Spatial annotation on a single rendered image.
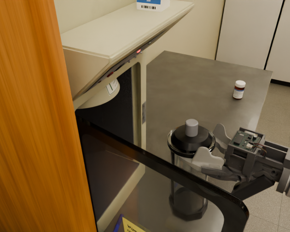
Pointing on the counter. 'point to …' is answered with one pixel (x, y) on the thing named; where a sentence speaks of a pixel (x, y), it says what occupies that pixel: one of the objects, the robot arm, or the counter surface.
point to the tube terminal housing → (138, 98)
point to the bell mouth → (102, 95)
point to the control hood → (113, 41)
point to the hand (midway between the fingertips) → (192, 147)
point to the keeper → (143, 112)
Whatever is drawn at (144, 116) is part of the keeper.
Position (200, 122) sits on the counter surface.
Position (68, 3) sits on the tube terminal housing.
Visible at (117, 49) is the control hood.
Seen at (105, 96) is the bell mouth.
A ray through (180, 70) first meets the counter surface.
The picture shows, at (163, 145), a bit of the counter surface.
